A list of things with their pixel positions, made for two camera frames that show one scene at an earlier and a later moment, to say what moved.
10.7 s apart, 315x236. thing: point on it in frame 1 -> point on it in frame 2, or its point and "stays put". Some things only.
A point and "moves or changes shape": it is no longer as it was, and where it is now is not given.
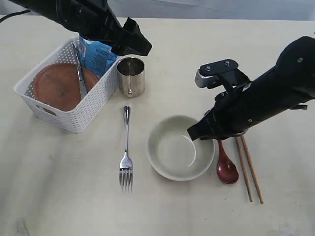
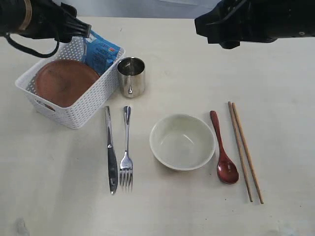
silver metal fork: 126,164 stays put
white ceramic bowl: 173,154 moves or changes shape
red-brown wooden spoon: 227,170 stays put
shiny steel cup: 131,74 stays put
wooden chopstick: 241,155 stays put
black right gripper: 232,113 -> 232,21
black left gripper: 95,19 -> 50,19
